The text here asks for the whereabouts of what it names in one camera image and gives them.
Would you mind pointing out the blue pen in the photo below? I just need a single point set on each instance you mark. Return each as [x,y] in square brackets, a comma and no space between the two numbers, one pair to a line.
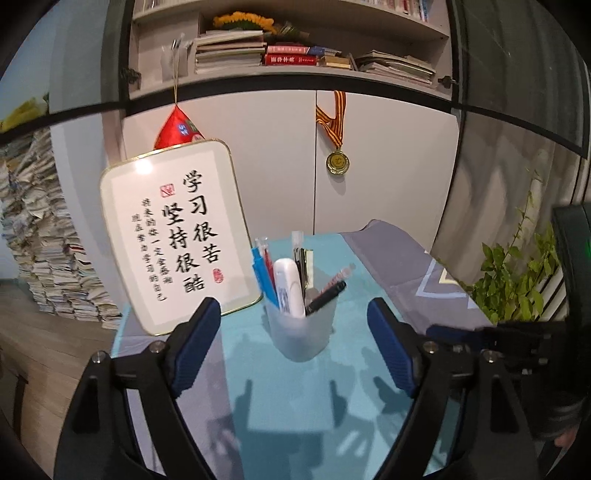
[263,277]

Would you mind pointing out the silver black box cutter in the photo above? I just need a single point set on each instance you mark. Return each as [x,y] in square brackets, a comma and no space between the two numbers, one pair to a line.
[299,258]

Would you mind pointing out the frosted plastic pen cup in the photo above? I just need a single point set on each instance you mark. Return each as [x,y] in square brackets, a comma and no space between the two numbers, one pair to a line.
[300,339]

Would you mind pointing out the person's hand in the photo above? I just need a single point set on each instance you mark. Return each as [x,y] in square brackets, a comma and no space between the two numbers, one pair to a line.
[567,438]

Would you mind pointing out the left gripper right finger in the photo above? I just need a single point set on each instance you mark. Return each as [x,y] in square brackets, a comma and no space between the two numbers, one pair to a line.
[492,439]

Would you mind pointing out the framed calligraphy sign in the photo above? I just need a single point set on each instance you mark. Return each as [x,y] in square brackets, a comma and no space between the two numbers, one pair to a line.
[178,233]

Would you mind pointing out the row of upright books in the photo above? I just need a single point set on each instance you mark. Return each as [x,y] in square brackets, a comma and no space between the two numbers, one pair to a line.
[418,9]

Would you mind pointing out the patterned white pink pen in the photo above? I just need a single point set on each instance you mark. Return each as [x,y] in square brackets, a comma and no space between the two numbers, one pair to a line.
[342,275]

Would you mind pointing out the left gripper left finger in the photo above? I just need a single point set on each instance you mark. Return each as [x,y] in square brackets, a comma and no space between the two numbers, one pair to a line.
[98,439]

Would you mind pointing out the gold medal with ribbon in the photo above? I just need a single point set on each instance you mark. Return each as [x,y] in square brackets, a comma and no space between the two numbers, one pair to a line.
[337,162]

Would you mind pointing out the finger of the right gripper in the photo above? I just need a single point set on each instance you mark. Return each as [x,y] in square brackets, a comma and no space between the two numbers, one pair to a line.
[455,336]

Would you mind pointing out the right stack of books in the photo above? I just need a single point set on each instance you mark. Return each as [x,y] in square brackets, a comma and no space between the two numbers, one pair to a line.
[390,65]

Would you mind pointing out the yellow sunflower decoration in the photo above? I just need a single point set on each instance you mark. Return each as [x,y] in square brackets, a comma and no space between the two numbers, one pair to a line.
[244,21]

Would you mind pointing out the green potted plant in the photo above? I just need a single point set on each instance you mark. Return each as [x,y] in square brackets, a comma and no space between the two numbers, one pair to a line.
[509,288]

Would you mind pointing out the pile of stacked papers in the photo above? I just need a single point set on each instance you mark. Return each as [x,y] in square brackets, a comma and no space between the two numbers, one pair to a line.
[39,231]

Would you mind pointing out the left stack of books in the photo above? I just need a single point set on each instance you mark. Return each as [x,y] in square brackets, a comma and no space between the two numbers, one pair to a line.
[218,50]

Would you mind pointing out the green patterned pen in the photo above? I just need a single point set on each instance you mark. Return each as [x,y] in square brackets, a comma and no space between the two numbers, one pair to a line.
[309,269]

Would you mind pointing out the red hanging pouch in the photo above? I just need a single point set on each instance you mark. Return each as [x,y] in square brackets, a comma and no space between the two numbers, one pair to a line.
[178,129]

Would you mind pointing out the grey bookshelf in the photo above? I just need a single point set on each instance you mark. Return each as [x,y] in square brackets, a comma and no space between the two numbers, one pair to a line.
[401,43]

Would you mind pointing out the clear holder on shelf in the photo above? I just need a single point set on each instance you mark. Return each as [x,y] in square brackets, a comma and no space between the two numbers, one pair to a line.
[174,58]

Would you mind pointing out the red pen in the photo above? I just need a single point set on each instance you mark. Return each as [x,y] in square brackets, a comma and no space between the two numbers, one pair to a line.
[262,244]

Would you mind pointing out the black marker pen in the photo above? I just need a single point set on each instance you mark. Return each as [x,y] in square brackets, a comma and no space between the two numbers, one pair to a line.
[325,297]

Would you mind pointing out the white correction tape eraser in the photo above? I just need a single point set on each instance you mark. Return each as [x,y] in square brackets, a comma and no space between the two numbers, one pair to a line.
[288,287]

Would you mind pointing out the stack of books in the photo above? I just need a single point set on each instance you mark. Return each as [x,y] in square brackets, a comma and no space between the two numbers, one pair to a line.
[218,50]
[390,65]

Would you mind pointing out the red books on shelf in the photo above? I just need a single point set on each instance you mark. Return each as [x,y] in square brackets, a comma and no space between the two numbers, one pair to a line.
[289,55]

